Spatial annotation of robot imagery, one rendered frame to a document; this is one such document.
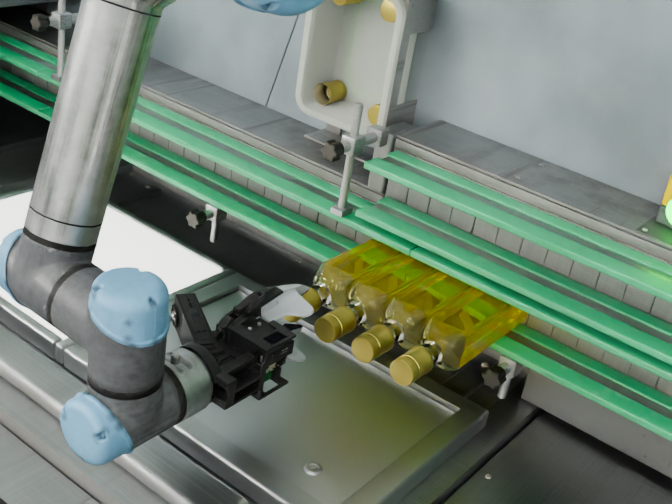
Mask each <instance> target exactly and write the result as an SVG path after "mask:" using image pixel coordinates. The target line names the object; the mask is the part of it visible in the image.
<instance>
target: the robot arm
mask: <svg viewBox="0 0 672 504"><path fill-rule="evenodd" d="M233 1H234V2H236V3H237V4H239V5H241V6H243V7H245V8H247V9H250V10H253V11H257V12H263V13H271V14H274V15H280V16H293V15H298V14H302V13H305V12H307V11H310V10H312V9H314V8H315V7H317V6H318V5H320V4H321V3H322V2H324V1H325V0H233ZM174 2H176V0H82V1H81V5H80V9H79V13H78V16H77V20H76V24H75V28H74V32H73V36H72V40H71V44H70V48H69V51H68V55H67V59H66V63H65V67H64V71H63V75H62V79H61V83H60V87H59V90H58V94H57V98H56V102H55V106H54V110H53V114H52V118H51V122H50V125H49V129H48V133H47V137H46V141H45V145H44V149H43V153H42V157H41V161H40V164H39V168H38V172H37V176H36V180H35V184H34V188H33V192H32V196H31V199H30V203H29V207H28V211H27V215H26V219H25V223H24V227H23V228H19V229H16V230H14V231H12V232H11V233H9V234H8V235H7V236H5V237H4V238H3V239H2V243H1V244H0V287H1V288H2V289H3V290H5V291H6V292H7V293H8V294H9V295H10V296H11V297H12V299H13V300H14V301H15V302H17V303H18V304H20V305H21V306H23V307H25V308H28V309H30V310H31V311H32V312H34V313H35V314H37V315H38V316H39V317H41V318H42V319H44V320H45V321H46V322H48V323H49V324H51V325H52V326H53V327H55V328H56V329H57V330H59V331H60V332H61V333H63V334H64V335H66V336H67V337H68V338H70V339H71V340H73V341H74V342H75V343H77V344H78V345H80V346H81V347H83V348H84V349H85V350H86V351H87V353H88V370H87V389H86V390H85V392H83V391H81V392H79V393H77V394H76V396H75V397H73V398H71V399H70V400H68V401H67V402H66V403H65V405H64V407H63V408H62V410H61V415H60V422H61V428H62V432H63V435H64V437H65V439H66V441H67V443H68V445H69V447H70V448H71V449H72V451H73V452H74V453H75V454H76V455H77V456H79V457H80V458H81V459H82V460H83V461H84V462H86V463H88V464H91V465H104V464H106V463H108V462H110V461H112V460H114V459H116V458H118V457H120V456H122V455H124V454H130V453H131V452H133V450H134V449H135V448H137V447H138V446H140V445H142V444H143V443H145V442H147V441H149V440H150V439H152V438H154V437H156V436H157V435H159V434H161V433H162V432H164V431H166V430H168V429H169V428H171V427H173V426H174V425H176V424H178V423H181V422H183V421H184V420H186V419H188V418H189V417H191V416H193V415H195V414H196V413H198V412H200V411H202V410H203V409H205V408H206V407H207V406H208V405H209V403H211V402H213V403H215V404H216V405H218V406H219V407H220V408H222V409H223V410H226V409H228V408H230V407H231V406H233V405H235V404H237V403H238V402H240V401H242V400H243V399H245V398H247V397H248V396H250V395H251V396H252V397H254V398H255V399H257V400H259V401H260V400H261V399H263V398H265V397H266V396H268V395H270V394H271V393H273V392H275V391H276V390H278V389H279V388H281V387H283V386H284V385H286V384H288V381H287V380H286V379H284V378H283V377H281V376H280V374H281V367H282V365H283V364H285V362H286V359H288V360H291V361H294V362H302V361H304V360H305V355H304V354H303V353H302V352H301V351H300V350H299V349H298V348H297V347H296V346H295V345H294V340H292V339H293V338H295V337H296V335H297V334H298V333H299V332H300V331H301V330H302V328H303V326H302V325H300V324H284V325H281V324H279V323H278V322H277V321H279V320H281V319H282V318H284V317H286V316H296V317H303V318H305V317H309V316H310V315H312V314H313V312H314V309H313V307H312V306H311V305H310V304H309V303H308V302H307V301H306V300H305V299H304V298H303V297H302V295H303V294H304V293H306V292H307V291H309V287H308V286H306V285H301V284H287V285H280V286H277V287H276V286H271V287H267V288H263V289H260V290H257V291H255V292H253V293H251V294H250V295H248V296H247V297H246V298H245V299H244V300H243V301H242V302H240V303H239V304H238V305H236V306H234V307H233V310H232V311H230V312H229V313H228V314H225V315H224V317H223V318H222V319H221V320H220V321H219V323H218V324H216V330H214V331H211V329H210V326H209V324H208V322H207V319H206V317H205V315H204V313H203V310H202V308H201V305H200V304H199V301H198V299H197V297H196V294H195V293H187V294H175V301H174V304H173V305H172V309H171V319H172V323H173V326H174V328H175V329H176V331H177V334H178V336H179V339H180V342H181V344H182V346H180V347H176V348H173V349H171V350H169V351H167V352H166V342H167V333H168V331H169V327H170V314H169V291H168V288H167V286H166V284H165V282H164V281H163V280H162V279H161V278H160V277H159V276H157V275H156V274H154V273H152V272H150V271H139V269H138V268H134V267H121V268H114V269H111V270H108V271H104V270H102V269H101V268H99V267H98V266H96V265H95V264H93V263H92V260H93V256H94V252H95V249H96V246H97V242H98V237H99V234H100V230H101V227H102V223H103V220H104V216H105V213H106V209H107V205H108V202H109V198H110V195H111V191H112V188H113V184H114V181H115V177H116V174H117V170H118V167H119V163H120V160H121V156H122V152H123V149H124V145H125V142H126V138H127V135H128V131H129V128H130V124H131V121H132V117H133V114H134V110H135V107H136V103H137V99H138V96H139V92H140V89H141V85H142V82H143V78H144V75H145V71H146V68H147V64H148V61H149V57H150V53H151V50H152V46H153V43H154V39H155V36H156V32H157V29H158V25H159V22H160V18H161V15H162V11H163V9H164V8H165V7H167V6H168V5H170V4H172V3H174ZM259 316H260V317H261V318H262V319H261V318H258V319H256V318H257V317H259ZM268 322H269V323H268ZM269 379H270V380H272V381H274V382H275V383H277V384H278V385H277V386H275V387H273V388H272V389H270V390H268V391H267V392H264V391H263V386H264V382H266V381H267V380H269Z"/></svg>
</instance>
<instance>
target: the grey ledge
mask: <svg viewBox="0 0 672 504"><path fill-rule="evenodd" d="M521 398H522V399H524V400H526V401H528V402H530V403H531V404H533V405H535V406H537V407H539V408H541V409H543V410H545V411H546V412H548V413H550V414H552V415H554V416H556V417H558V418H560V419H561V420H563V421H565V422H567V423H569V424H571V425H573V426H574V427H576V428H578V429H580V430H582V431H584V432H586V433H588V434H589V435H591V436H593V437H595V438H597V439H599V440H601V441H602V442H604V443H606V444H608V445H610V446H612V447H614V448H616V449H617V450H619V451H621V452H623V453H625V454H627V455H629V456H631V457H632V458H634V459H636V460H638V461H640V462H642V463H644V464H645V465H647V466H649V467H651V468H653V469H655V470H657V471H659V472H660V473H662V474H664V475H666V476H668V477H670V478H672V441H670V440H668V439H666V438H664V437H662V436H660V435H658V434H656V433H654V432H652V431H650V430H648V429H646V428H644V427H643V426H641V425H639V424H637V423H635V422H633V421H631V420H629V419H627V418H625V417H623V416H621V415H619V414H617V413H615V412H613V411H611V410H609V409H608V408H606V407H604V406H602V405H600V404H598V403H596V402H594V401H592V400H590V399H588V398H586V397H584V396H582V395H580V394H578V393H576V392H575V391H573V390H571V389H569V388H567V387H565V386H563V385H561V384H559V383H557V382H555V381H553V380H551V379H549V378H547V377H545V376H543V375H542V374H540V373H538V372H536V371H534V370H532V369H530V368H529V371H528V375H527V378H526V381H525V385H524V388H523V392H522V395H521Z"/></svg>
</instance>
